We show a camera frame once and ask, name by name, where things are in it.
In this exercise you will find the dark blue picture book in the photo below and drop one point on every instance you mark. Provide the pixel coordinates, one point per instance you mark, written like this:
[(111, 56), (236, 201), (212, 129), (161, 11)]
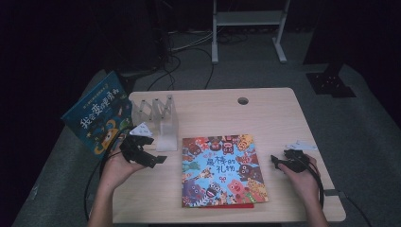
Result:
[(94, 116)]

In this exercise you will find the person's right hand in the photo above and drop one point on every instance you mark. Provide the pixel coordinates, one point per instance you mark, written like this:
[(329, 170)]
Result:
[(304, 186)]

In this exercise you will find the red picture book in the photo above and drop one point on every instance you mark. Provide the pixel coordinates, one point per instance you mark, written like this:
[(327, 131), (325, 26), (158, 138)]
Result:
[(230, 206)]

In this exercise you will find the white metal stand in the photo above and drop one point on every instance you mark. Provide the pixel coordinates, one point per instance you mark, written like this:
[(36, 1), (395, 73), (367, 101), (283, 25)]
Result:
[(249, 18)]

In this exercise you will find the person's left hand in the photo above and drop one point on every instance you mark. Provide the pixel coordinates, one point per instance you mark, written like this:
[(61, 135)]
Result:
[(116, 170)]

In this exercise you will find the colourful animal picture book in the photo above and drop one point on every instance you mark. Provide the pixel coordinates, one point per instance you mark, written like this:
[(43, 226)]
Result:
[(220, 170)]

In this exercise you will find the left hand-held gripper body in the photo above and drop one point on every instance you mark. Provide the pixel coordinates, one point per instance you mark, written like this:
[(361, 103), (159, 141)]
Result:
[(134, 148)]

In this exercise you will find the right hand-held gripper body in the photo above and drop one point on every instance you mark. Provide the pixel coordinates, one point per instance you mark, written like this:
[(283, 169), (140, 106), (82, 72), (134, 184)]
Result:
[(298, 160)]

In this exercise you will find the white expandable book rack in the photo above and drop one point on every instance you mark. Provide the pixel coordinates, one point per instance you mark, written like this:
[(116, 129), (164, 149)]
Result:
[(167, 135)]

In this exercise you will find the black stand base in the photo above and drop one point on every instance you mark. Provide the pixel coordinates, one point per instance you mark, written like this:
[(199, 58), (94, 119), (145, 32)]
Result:
[(331, 85)]

